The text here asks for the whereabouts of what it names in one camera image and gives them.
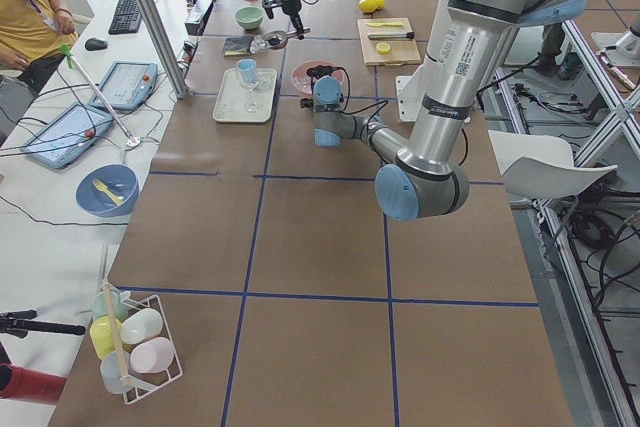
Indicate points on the steel ice scoop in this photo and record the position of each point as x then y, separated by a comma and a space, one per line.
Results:
278, 38

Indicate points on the clear ice cubes pile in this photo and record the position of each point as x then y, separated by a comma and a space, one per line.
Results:
259, 45

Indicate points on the light blue cup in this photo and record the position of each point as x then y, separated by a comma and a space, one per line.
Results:
246, 72

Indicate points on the white cup in rack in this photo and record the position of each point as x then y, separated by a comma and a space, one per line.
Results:
141, 326

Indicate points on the pink cup in rack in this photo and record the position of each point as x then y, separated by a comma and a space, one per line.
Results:
152, 356

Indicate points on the yellow cup in rack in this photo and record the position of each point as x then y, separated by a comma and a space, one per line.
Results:
101, 336

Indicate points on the pink bowl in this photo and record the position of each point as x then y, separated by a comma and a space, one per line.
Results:
301, 81

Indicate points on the green bowl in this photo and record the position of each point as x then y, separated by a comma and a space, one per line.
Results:
249, 18

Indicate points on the clear wine glass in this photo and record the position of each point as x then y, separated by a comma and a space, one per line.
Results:
255, 98

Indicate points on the lemon half slice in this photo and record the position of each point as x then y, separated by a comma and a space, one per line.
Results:
383, 48

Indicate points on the whole yellow lemon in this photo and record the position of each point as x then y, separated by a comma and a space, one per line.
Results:
368, 6

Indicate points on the wooden cutting board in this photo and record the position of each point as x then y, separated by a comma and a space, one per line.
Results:
402, 53

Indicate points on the cream bear tray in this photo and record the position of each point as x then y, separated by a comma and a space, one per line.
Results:
230, 105

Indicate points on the yellow plastic knife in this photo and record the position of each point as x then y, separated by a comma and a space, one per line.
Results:
385, 24

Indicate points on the steel cylinder rod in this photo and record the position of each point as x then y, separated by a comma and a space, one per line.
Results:
391, 36

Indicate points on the black keyboard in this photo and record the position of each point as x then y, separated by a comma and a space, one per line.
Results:
126, 19

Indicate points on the teach pendant tablet far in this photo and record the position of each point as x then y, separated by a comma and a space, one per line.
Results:
127, 85

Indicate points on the teach pendant tablet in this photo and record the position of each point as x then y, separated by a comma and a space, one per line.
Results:
63, 140
127, 85

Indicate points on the black computer mouse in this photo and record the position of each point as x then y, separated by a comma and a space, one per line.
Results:
96, 44

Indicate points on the blue bowl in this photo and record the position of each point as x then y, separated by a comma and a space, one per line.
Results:
120, 177

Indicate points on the white chair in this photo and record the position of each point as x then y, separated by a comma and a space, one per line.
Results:
541, 166

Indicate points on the yellow fork in bowl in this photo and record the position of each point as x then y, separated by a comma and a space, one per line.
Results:
109, 192

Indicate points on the teach pendant tablet near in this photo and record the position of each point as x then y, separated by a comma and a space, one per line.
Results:
63, 140

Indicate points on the person in yellow shirt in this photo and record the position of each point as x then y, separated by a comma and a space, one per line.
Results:
32, 34

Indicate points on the red cylinder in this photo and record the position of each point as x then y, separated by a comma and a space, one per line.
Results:
26, 385

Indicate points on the aluminium frame post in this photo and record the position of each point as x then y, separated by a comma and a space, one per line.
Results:
163, 47

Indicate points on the white wire rack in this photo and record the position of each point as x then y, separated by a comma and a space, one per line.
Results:
115, 371

